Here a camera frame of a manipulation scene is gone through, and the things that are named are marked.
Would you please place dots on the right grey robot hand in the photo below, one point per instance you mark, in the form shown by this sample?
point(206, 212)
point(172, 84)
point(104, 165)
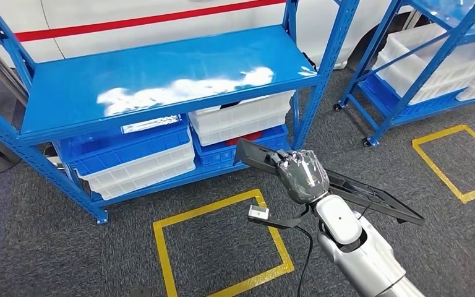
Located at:
point(303, 176)

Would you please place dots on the black plastic panel part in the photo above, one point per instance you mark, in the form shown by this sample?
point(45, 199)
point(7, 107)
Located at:
point(254, 155)

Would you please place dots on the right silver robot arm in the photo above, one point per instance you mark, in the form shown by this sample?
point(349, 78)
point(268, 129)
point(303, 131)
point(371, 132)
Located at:
point(356, 246)

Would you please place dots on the blue wheeled shelf rack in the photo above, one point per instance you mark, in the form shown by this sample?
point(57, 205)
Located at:
point(428, 70)

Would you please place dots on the blue metal shelf rack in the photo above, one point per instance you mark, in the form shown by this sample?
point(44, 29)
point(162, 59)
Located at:
point(139, 69)

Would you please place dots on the red item in crate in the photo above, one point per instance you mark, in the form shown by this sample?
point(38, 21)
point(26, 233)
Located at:
point(243, 138)

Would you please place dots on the blue plastic crate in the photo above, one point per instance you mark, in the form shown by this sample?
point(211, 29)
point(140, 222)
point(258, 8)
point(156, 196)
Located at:
point(221, 158)
point(131, 149)
point(379, 96)

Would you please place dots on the white car with red stripe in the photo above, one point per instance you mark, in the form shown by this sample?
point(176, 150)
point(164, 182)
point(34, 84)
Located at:
point(98, 8)

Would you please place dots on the grey aluminium profile bar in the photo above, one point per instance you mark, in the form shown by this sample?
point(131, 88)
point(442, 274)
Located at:
point(0, 67)

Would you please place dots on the black camera bracket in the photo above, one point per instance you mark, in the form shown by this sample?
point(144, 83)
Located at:
point(280, 223)

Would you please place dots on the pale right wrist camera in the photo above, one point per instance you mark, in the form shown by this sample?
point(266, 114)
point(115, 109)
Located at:
point(259, 212)

